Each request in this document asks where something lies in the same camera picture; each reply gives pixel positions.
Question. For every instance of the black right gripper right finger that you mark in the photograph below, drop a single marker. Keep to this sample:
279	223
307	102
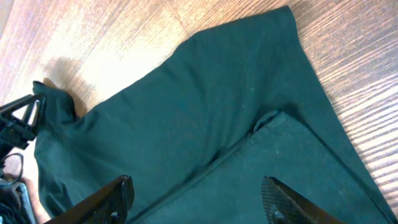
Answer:
283	205

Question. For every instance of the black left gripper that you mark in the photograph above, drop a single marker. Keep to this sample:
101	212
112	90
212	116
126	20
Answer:
20	121

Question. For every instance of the black t-shirt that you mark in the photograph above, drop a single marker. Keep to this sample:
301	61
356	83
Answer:
231	105

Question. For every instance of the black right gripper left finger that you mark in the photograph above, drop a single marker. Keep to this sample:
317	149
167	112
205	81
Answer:
109	205

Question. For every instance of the grey folded garment in pile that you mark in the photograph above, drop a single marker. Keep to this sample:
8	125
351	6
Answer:
15	204

